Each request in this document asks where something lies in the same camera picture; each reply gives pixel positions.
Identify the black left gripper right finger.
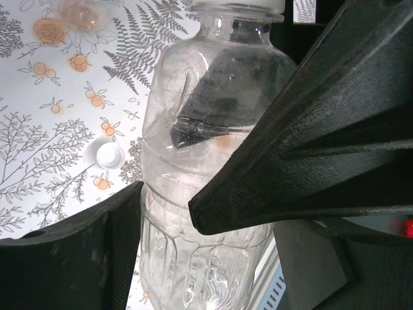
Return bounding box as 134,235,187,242
274,220,413,310

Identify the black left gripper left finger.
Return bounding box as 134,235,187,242
0,180,145,310

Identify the clear unlabelled plastic bottle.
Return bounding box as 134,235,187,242
138,0,299,310

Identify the clear bottle blue label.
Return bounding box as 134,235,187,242
56,0,123,33

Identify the white plastic bottle cap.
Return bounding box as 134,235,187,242
96,141,126,171

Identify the floral patterned tablecloth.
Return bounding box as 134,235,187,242
0,0,319,310

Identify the white slotted cable duct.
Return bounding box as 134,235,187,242
259,271,287,310

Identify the aluminium mounting rail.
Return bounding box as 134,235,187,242
253,245,281,291

